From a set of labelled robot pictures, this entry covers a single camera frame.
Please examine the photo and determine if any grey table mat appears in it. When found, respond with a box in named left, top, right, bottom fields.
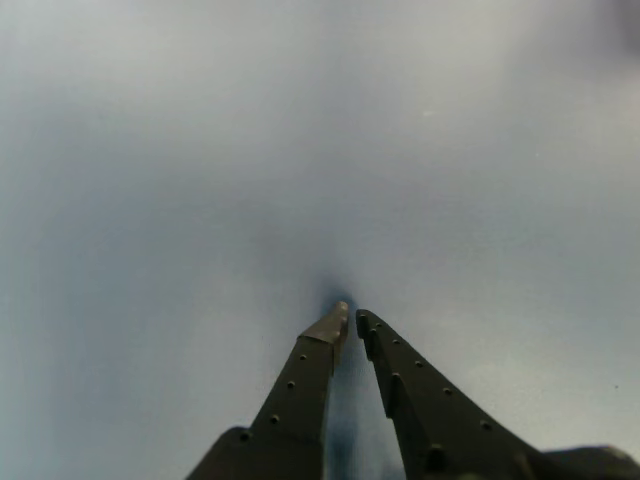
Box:
left=0, top=0, right=640, bottom=480

